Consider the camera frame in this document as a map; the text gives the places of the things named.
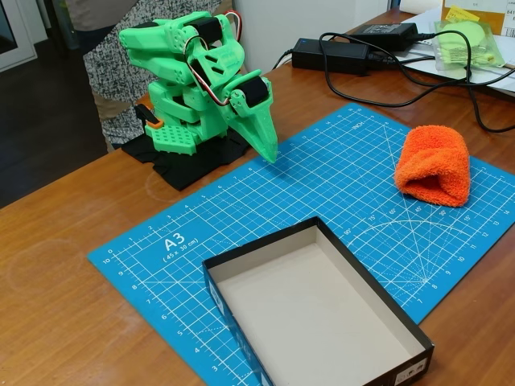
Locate orange terry towel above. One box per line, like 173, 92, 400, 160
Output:
393, 125, 471, 208

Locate brown cardboard box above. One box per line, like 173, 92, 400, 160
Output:
440, 0, 515, 37

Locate plastic bag with green parts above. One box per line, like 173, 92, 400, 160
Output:
433, 18, 506, 72

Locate yellow paper note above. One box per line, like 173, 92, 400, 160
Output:
446, 4, 482, 24

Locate flat black power adapter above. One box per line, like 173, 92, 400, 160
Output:
352, 22, 419, 52

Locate dark cardboard box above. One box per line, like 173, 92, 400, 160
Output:
201, 216, 436, 386

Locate black cloth under robot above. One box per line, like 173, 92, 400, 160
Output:
121, 130, 253, 192

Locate orange and black clamp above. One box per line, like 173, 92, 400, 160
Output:
134, 103, 165, 129

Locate large black power adapter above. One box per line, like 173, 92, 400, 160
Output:
290, 37, 371, 76

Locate person in speckled clothing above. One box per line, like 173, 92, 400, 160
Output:
65, 0, 237, 154

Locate thin black power cable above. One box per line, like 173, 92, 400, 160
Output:
416, 31, 515, 133

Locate red white black servo wires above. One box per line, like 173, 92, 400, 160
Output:
183, 10, 245, 108

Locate blue A3 cutting mat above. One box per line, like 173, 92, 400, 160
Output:
86, 102, 515, 386

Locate thick black power cable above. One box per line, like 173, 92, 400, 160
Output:
319, 32, 515, 108

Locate white door frame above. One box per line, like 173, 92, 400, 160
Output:
0, 0, 38, 74

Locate white paper sheets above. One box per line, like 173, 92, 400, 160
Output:
396, 10, 515, 97

